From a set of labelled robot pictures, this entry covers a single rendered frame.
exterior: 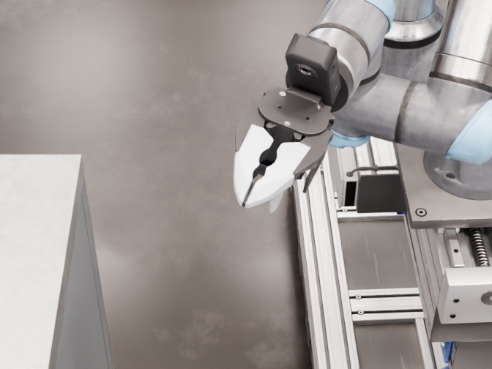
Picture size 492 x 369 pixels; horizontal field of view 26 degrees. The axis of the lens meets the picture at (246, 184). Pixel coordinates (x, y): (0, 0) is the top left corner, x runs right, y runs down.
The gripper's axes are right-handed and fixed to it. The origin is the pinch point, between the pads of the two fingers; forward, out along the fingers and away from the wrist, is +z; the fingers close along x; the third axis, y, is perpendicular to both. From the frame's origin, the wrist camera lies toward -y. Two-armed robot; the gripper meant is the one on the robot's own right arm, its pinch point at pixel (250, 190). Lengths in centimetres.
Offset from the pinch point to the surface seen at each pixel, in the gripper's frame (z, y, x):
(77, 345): -13, 63, 25
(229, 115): -159, 155, 53
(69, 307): -13, 53, 26
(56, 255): -15, 45, 29
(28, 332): -2, 45, 26
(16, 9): -180, 167, 141
